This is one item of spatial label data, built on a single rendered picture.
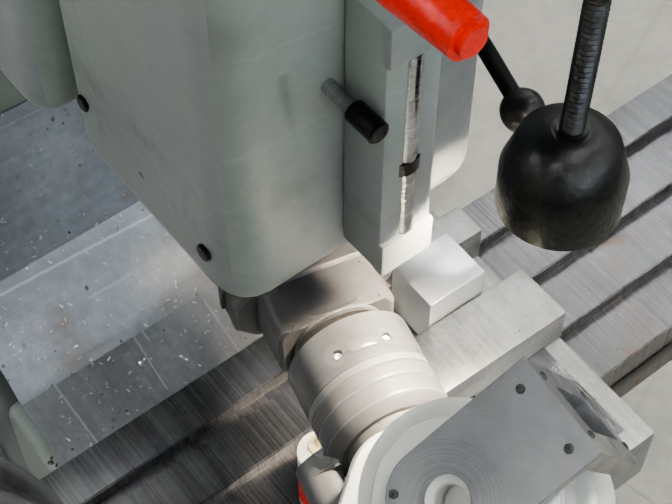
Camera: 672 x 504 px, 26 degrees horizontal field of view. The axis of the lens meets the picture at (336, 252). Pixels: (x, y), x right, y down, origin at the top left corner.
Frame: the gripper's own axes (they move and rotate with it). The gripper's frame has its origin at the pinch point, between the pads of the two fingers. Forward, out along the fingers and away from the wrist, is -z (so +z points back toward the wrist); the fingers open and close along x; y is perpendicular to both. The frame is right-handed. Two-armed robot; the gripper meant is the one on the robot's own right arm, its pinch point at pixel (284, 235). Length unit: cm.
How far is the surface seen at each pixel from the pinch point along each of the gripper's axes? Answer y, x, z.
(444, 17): -47, 4, 28
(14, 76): -13.8, 14.8, -9.2
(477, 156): 122, -73, -91
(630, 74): 122, -110, -97
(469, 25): -47, 3, 28
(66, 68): -15.1, 11.6, -7.2
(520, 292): 20.6, -21.9, -0.8
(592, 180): -23.7, -9.7, 20.4
